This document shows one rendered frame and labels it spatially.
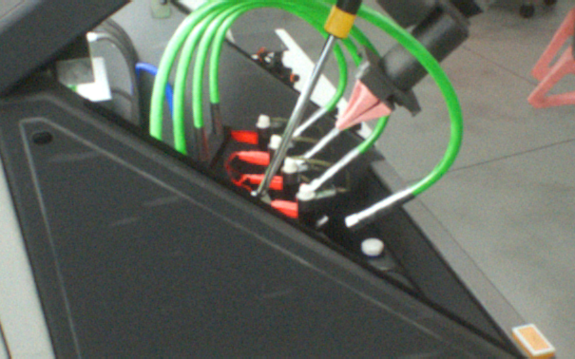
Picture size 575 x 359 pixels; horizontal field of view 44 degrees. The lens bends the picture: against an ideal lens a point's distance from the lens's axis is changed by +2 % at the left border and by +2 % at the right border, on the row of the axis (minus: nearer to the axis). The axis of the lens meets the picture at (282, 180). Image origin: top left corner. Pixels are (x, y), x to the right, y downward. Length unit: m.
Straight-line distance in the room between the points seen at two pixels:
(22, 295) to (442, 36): 0.57
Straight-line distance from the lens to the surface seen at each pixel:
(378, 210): 0.91
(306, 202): 0.99
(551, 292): 2.67
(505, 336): 1.04
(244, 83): 1.25
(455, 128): 0.86
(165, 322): 0.62
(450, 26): 0.91
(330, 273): 0.63
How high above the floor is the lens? 1.64
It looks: 31 degrees down
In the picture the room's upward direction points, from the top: 3 degrees counter-clockwise
